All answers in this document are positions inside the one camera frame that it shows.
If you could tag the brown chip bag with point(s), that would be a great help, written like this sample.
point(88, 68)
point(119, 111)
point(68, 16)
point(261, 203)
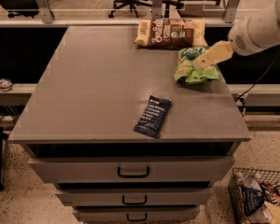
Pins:
point(171, 33)

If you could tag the black office chair centre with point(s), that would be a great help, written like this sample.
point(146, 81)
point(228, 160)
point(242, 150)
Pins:
point(131, 4)

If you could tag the dark blue snack bar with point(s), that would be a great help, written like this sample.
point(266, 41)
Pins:
point(153, 117)

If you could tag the red snack bag in basket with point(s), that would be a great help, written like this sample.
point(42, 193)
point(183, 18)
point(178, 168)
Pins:
point(271, 194)

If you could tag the middle grey drawer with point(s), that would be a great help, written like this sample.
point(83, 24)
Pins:
point(134, 197)

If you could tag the wire basket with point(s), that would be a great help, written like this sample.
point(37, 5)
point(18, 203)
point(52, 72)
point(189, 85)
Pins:
point(252, 178)

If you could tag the bottom grey drawer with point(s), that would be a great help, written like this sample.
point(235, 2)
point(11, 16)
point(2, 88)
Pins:
point(136, 214)

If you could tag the grey drawer cabinet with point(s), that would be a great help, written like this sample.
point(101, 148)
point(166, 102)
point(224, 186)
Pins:
point(95, 89)

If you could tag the green rice chip bag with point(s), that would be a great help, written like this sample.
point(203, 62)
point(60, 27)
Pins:
point(187, 74)

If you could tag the top grey drawer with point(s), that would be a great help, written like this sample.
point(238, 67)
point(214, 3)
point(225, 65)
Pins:
point(132, 169)

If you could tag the dark blue bag in basket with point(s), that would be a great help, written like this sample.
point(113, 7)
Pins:
point(253, 199)

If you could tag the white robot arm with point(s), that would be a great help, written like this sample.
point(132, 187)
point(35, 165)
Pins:
point(256, 33)

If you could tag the grey drawer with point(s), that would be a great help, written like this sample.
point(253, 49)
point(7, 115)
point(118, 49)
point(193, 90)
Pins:
point(134, 197)
point(132, 169)
point(136, 214)

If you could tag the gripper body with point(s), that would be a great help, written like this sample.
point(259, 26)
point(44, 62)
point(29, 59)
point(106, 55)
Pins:
point(241, 40)

